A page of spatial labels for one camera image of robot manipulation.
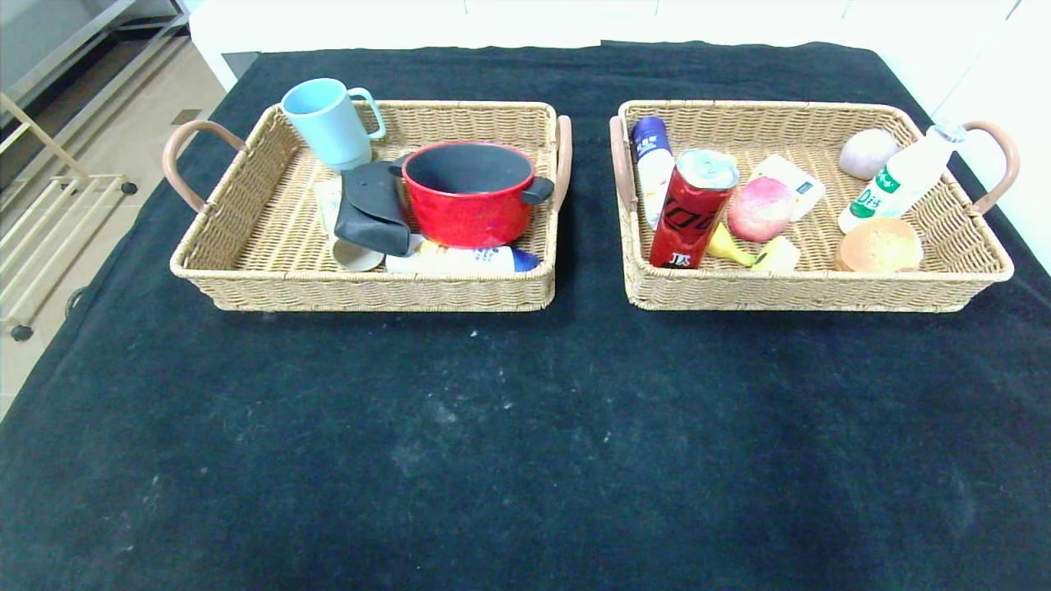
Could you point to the pink crumbly bun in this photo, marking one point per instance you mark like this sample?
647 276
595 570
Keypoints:
878 246

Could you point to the red soda can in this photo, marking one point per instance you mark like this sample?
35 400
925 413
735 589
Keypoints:
690 219

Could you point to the white bottle dark blue cap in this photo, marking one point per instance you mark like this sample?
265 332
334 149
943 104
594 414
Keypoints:
653 158

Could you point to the yellow banana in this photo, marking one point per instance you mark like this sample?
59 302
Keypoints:
727 248

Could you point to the white juice carton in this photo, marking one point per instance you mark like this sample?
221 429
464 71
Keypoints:
800 190

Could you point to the red peach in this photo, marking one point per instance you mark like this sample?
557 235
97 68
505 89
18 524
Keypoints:
761 209

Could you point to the beige paper cup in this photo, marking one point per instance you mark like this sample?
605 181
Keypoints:
355 256

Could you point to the grey metal shelf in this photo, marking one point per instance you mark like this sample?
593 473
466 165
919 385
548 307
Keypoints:
82 33

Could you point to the small yellow box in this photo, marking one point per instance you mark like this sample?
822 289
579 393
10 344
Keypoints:
780 256

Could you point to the light blue mug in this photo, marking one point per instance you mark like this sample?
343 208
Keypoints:
328 131

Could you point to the wicker basket with mug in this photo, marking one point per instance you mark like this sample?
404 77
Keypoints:
271 246

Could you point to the wicker basket with banana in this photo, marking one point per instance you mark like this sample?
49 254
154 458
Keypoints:
903 283

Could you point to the light wooden rack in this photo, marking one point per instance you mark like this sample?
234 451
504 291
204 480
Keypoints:
49 190

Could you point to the white background table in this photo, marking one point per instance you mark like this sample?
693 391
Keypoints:
410 25

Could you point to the white bottle green label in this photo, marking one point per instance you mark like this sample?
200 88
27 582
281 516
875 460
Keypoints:
895 185

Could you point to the red pot grey inside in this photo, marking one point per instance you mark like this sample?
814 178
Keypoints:
468 207

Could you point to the white bottle with yellow print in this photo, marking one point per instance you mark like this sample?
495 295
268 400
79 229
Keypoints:
476 262

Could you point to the small green white box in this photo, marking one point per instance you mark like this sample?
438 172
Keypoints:
328 203

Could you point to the pale pink egg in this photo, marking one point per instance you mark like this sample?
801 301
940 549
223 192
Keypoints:
869 154

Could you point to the black table cloth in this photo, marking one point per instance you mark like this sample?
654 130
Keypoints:
534 427

